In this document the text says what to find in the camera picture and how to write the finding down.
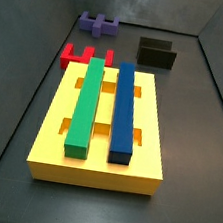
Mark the purple comb-shaped block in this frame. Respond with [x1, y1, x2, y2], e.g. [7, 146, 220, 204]
[78, 11, 120, 38]

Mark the black fixture block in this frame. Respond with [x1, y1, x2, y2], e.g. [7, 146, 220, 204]
[137, 36, 177, 70]

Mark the yellow slotted board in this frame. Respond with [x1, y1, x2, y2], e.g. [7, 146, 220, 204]
[27, 62, 163, 195]

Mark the blue bar block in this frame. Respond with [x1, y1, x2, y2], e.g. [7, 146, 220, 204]
[108, 63, 135, 165]

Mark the green bar block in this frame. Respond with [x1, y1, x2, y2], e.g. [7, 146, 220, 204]
[64, 58, 105, 160]

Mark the red comb-shaped block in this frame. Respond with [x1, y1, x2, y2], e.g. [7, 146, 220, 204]
[59, 43, 114, 69]

